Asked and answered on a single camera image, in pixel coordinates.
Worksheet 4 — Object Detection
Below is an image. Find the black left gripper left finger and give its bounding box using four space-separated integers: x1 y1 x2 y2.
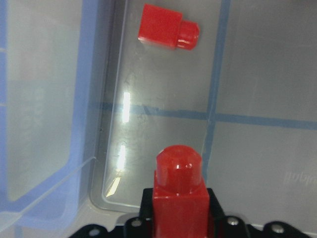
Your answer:
139 188 154 221

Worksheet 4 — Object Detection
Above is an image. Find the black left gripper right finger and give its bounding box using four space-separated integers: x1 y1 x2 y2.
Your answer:
207 188 224 220

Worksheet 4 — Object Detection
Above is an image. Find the red block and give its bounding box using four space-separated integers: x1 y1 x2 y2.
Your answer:
152 145 210 238
138 3 200 50

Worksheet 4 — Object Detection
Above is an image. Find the clear plastic storage box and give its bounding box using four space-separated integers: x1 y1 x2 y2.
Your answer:
0 0 317 229

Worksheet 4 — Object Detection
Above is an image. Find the blue plastic tray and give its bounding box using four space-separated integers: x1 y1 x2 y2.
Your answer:
0 0 114 230

